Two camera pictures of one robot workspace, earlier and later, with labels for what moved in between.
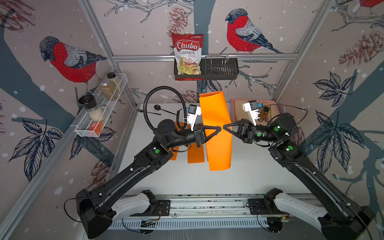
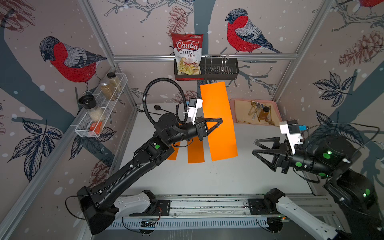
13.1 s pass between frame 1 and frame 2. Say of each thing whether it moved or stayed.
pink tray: stayed
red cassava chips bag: stayed
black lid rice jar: stayed
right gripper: moved
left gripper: moved
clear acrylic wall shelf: stayed
